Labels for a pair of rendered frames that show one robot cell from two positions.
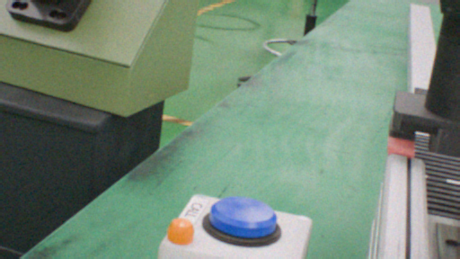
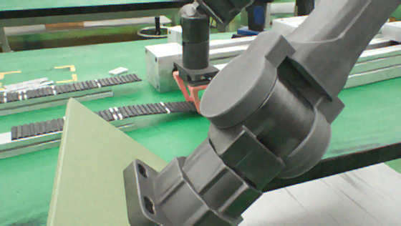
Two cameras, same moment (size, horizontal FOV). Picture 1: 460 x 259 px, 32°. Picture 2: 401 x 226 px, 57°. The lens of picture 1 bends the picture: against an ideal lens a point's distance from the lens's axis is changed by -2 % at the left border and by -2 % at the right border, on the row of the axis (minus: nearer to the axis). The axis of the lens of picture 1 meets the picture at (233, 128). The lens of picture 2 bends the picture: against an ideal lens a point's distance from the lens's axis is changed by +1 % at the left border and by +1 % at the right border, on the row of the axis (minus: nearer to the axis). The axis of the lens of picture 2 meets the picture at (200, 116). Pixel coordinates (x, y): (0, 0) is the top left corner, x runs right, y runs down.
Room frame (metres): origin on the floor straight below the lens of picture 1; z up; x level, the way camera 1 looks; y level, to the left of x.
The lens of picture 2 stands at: (1.01, 0.43, 1.14)
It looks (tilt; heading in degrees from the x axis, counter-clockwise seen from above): 27 degrees down; 234
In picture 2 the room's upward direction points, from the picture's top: straight up
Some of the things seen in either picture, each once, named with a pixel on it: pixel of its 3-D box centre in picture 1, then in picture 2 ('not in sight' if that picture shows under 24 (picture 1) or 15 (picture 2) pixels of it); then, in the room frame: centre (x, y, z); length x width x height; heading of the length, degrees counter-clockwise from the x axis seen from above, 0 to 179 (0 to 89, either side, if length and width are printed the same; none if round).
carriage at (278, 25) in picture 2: not in sight; (303, 31); (0.11, -0.28, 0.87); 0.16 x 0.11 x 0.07; 171
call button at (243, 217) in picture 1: (242, 222); not in sight; (0.44, -0.01, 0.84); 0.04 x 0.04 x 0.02
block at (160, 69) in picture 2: not in sight; (170, 68); (0.55, -0.34, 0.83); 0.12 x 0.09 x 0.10; 81
